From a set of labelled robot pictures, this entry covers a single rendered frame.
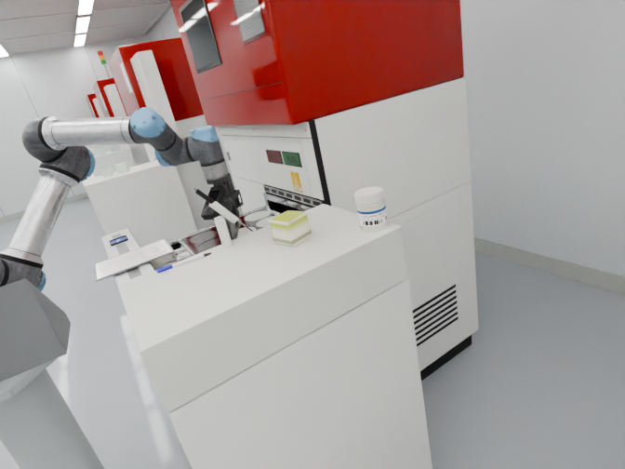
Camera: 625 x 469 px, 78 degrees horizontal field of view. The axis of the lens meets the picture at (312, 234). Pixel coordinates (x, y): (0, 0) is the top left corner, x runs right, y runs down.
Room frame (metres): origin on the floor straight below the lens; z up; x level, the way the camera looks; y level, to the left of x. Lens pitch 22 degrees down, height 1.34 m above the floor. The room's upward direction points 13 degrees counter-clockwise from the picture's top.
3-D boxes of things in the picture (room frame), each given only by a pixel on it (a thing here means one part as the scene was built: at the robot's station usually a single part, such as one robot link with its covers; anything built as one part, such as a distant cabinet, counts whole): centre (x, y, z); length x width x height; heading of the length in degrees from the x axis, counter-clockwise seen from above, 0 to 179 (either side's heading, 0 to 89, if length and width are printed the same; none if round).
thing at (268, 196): (1.37, 0.05, 0.89); 0.44 x 0.02 x 0.10; 28
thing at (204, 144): (1.22, 0.25, 1.21); 0.09 x 0.08 x 0.11; 81
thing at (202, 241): (1.26, 0.23, 0.90); 0.34 x 0.34 x 0.01; 28
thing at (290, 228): (0.93, 0.05, 1.00); 0.07 x 0.07 x 0.07; 42
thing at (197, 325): (0.88, 0.14, 0.89); 0.62 x 0.35 x 0.14; 118
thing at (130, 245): (1.15, 0.59, 0.89); 0.55 x 0.09 x 0.14; 28
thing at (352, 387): (1.15, 0.29, 0.41); 0.96 x 0.64 x 0.82; 28
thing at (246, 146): (1.54, 0.12, 1.02); 0.81 x 0.03 x 0.40; 28
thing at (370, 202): (0.90, -0.15, 1.01); 0.07 x 0.07 x 0.10
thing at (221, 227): (1.00, 0.22, 1.03); 0.06 x 0.04 x 0.13; 118
